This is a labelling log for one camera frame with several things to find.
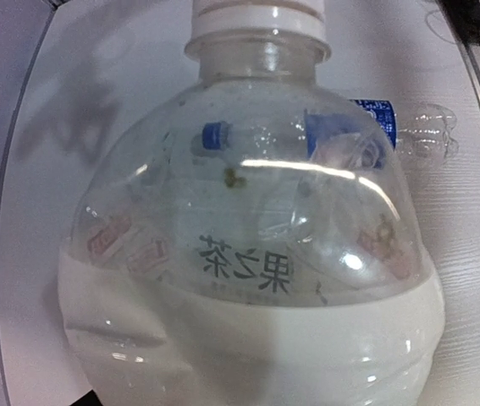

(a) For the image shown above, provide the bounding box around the clear tea bottle white label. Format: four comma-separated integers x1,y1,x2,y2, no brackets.
58,30,444,405

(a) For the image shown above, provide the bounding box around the white bottle cap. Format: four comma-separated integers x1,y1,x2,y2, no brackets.
191,0,327,42

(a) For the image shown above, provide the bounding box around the blue pepsi bottle cap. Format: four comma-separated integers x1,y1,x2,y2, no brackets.
201,121,231,151

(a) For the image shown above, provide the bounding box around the clear pepsi bottle blue label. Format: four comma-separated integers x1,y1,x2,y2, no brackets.
304,99,459,169

